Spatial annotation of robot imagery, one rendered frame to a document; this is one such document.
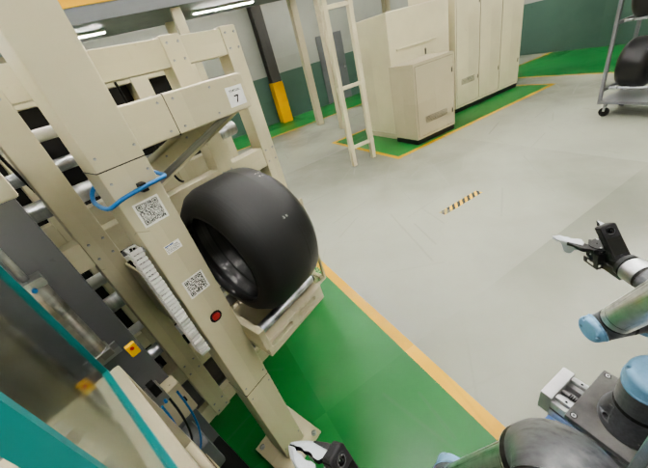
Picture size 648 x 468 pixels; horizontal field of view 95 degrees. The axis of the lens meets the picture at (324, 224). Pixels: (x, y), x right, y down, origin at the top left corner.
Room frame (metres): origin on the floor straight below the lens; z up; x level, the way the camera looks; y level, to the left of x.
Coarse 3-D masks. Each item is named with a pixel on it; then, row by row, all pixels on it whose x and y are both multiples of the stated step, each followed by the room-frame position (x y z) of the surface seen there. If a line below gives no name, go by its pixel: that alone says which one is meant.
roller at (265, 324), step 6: (312, 276) 1.08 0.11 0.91; (306, 282) 1.05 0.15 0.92; (300, 288) 1.02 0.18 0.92; (306, 288) 1.04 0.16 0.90; (294, 294) 0.99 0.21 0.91; (300, 294) 1.01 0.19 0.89; (288, 300) 0.97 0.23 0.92; (294, 300) 0.98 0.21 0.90; (282, 306) 0.94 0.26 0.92; (288, 306) 0.95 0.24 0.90; (270, 312) 0.92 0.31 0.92; (276, 312) 0.92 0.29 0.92; (282, 312) 0.92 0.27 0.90; (264, 318) 0.89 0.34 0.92; (270, 318) 0.89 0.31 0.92; (276, 318) 0.90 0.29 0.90; (258, 324) 0.87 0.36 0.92; (264, 324) 0.87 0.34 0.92; (270, 324) 0.88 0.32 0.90; (264, 330) 0.85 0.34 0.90
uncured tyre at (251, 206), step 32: (192, 192) 1.06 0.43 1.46; (224, 192) 0.98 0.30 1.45; (256, 192) 0.99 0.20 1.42; (288, 192) 1.04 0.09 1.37; (192, 224) 1.21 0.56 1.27; (224, 224) 0.89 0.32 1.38; (256, 224) 0.88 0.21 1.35; (288, 224) 0.93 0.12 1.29; (224, 256) 1.25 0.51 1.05; (256, 256) 0.83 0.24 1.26; (288, 256) 0.87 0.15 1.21; (224, 288) 1.08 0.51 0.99; (256, 288) 1.11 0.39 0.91; (288, 288) 0.85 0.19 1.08
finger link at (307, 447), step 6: (294, 444) 0.35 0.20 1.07; (300, 444) 0.34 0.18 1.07; (306, 444) 0.34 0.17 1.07; (312, 444) 0.34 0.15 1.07; (300, 450) 0.34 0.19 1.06; (306, 450) 0.33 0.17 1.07; (312, 450) 0.32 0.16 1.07; (318, 450) 0.32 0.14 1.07; (324, 450) 0.32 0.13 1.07; (312, 456) 0.31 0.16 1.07; (318, 456) 0.31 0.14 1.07; (318, 462) 0.30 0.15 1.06
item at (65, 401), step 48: (0, 288) 0.39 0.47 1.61; (0, 336) 0.22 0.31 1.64; (48, 336) 0.37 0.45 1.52; (0, 384) 0.15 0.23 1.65; (48, 384) 0.21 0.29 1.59; (96, 384) 0.35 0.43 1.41; (0, 432) 0.11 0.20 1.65; (48, 432) 0.12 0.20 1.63; (96, 432) 0.18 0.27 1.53; (144, 432) 0.32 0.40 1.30
